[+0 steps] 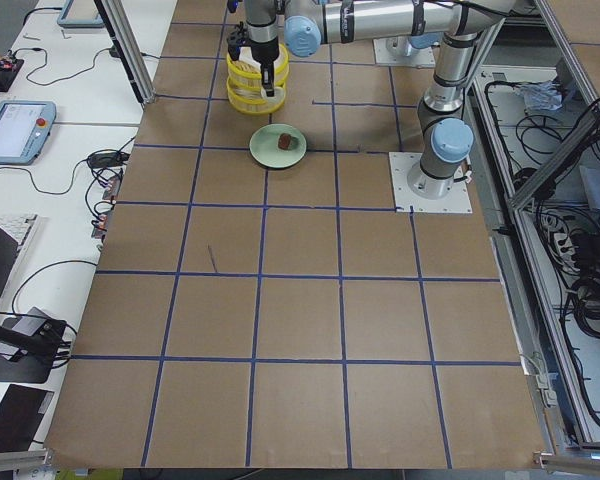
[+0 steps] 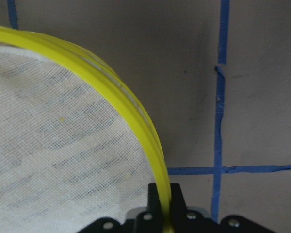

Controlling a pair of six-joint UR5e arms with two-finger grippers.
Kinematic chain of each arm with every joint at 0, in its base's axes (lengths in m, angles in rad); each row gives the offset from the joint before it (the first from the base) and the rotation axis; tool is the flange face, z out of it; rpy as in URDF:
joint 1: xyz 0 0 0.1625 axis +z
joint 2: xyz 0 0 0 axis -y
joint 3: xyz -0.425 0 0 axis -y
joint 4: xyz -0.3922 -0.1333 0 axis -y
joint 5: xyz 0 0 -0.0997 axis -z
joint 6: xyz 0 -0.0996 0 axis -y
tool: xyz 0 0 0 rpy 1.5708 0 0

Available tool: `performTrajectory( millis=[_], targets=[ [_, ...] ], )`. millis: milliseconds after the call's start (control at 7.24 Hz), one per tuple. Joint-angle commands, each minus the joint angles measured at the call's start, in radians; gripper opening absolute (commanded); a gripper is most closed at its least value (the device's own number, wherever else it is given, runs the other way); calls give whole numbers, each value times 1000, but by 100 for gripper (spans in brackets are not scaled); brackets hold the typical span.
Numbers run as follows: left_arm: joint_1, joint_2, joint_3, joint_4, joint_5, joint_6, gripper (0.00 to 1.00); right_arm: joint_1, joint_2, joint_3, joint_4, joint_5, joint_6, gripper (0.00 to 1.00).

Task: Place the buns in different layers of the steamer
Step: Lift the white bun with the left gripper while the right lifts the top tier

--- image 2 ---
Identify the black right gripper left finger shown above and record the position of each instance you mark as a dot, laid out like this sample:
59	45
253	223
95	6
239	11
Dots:
150	219

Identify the yellow-rimmed steamer layer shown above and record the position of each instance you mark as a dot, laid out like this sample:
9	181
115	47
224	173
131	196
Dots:
105	81

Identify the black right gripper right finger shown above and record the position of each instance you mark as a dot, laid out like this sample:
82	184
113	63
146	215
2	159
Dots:
184	218

